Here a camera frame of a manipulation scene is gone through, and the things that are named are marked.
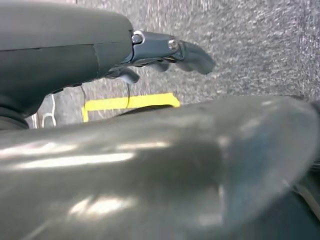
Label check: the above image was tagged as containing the yellow floor tape square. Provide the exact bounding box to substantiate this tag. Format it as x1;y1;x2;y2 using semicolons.
81;92;181;123

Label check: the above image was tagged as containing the silver robot body shell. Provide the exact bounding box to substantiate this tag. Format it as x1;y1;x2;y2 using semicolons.
0;95;320;240

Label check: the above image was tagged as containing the white floor cable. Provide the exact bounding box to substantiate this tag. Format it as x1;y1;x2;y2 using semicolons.
41;94;57;129

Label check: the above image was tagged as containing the dark grey blue-edged carpet mat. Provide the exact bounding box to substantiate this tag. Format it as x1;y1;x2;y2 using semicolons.
25;0;320;130

